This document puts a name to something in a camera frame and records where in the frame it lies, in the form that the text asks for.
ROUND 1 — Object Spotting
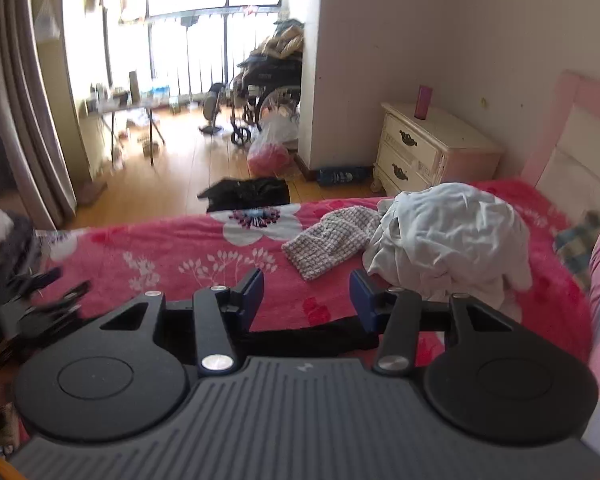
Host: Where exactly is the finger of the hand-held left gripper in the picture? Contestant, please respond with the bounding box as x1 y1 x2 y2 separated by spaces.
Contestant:
10 266 63 298
22 282 93 332

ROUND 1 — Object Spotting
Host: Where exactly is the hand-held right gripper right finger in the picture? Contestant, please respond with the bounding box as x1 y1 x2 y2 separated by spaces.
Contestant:
349 269 513 376

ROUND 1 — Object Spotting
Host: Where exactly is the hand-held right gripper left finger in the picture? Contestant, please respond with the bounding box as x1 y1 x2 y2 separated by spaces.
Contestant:
100 267 266 376

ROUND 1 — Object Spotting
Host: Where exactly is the black garment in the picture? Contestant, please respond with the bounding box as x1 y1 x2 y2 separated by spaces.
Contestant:
160 316 451 361

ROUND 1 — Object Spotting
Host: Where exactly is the white clothes pile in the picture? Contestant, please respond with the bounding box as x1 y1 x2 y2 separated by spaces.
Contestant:
362 182 533 311

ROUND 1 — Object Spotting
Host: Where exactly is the grey checkered cloth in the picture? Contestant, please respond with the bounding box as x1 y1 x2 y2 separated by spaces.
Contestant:
281 205 386 282

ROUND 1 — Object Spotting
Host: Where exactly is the black cloth on floor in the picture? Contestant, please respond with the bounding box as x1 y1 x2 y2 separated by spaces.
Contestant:
197 177 291 213

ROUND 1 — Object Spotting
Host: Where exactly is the pink floral blanket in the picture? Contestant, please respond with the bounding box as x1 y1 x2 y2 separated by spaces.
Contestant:
30 180 596 441

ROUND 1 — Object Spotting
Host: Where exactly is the dark blue packet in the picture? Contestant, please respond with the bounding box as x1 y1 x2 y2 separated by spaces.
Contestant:
316 165 371 186

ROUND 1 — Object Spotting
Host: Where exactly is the plastic bag with red contents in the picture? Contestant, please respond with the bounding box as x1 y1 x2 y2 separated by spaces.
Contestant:
246 110 301 178

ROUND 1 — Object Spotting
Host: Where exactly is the cream nightstand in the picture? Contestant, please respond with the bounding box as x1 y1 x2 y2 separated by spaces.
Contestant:
372 101 503 196

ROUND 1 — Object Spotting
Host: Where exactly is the beige cabinet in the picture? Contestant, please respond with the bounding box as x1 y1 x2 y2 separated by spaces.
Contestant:
32 0 108 183

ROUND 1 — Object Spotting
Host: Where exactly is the small floor fan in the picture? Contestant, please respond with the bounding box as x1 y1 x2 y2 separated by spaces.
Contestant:
199 82 227 136

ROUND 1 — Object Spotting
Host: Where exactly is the folding table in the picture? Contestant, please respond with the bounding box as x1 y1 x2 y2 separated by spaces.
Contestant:
80 95 166 166

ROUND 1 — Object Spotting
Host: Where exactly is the grey curtain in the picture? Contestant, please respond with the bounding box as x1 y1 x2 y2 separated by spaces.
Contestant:
0 0 78 231

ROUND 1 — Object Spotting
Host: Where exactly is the wheelchair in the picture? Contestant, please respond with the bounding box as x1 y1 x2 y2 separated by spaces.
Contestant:
227 52 303 147

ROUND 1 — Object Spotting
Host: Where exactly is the pink cup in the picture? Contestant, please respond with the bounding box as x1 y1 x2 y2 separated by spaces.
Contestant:
414 85 433 121

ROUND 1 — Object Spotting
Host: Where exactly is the plaid cloth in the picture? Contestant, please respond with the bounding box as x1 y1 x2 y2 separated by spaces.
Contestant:
552 210 600 281

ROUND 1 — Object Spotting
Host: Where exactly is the balcony railing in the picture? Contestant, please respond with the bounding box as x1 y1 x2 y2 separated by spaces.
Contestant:
120 5 286 106

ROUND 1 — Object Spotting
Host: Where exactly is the brown padded jacket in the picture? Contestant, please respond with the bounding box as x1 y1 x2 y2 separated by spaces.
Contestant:
252 19 306 61

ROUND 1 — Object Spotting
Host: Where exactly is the pink headboard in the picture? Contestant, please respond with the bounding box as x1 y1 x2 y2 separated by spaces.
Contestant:
520 70 600 226

